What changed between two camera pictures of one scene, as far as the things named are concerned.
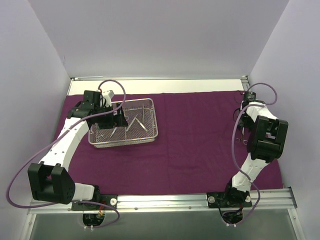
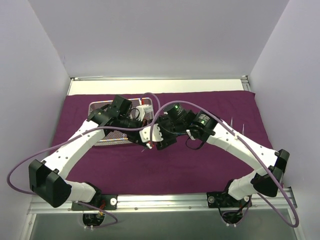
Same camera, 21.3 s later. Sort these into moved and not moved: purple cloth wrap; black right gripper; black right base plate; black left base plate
Moved: black right gripper
Not moved: black right base plate; purple cloth wrap; black left base plate
